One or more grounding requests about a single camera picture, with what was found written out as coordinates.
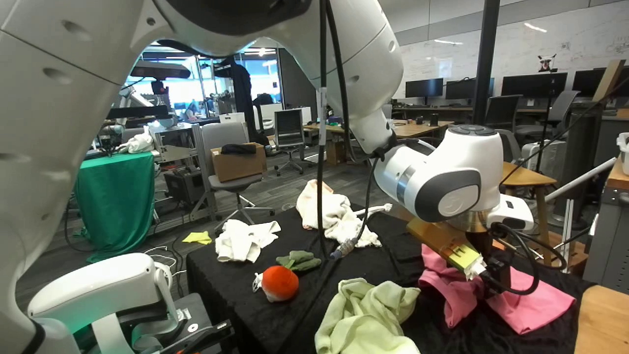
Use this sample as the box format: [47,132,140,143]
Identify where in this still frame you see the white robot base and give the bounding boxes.
[26,252,232,354]

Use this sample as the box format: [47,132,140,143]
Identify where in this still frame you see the office chair with box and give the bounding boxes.
[198,124,267,222]

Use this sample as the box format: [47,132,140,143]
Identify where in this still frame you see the white knitted towel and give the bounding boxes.
[295,179,391,248]

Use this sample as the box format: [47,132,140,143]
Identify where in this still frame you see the wooden stool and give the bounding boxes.
[501,161,556,265]

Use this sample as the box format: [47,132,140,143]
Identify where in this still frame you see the dark green cloth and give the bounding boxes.
[275,250,322,273]

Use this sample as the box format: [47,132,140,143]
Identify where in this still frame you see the black table cloth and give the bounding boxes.
[187,210,578,354]

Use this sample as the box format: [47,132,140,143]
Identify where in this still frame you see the light green cloth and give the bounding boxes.
[314,277,421,354]

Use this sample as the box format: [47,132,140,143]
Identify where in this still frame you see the white cloth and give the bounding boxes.
[214,218,281,261]

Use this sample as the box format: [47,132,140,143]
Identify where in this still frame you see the green draped cloth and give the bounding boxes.
[75,151,155,258]

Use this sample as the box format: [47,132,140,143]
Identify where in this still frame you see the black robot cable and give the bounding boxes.
[281,0,381,342]

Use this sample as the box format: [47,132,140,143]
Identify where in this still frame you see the pink shirt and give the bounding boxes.
[419,246,576,334]

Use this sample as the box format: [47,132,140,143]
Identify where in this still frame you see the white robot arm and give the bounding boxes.
[0,0,533,354]

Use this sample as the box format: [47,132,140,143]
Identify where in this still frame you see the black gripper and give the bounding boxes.
[480,222,568,297]

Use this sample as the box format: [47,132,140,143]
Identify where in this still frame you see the black vertical pole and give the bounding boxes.
[472,0,499,124]

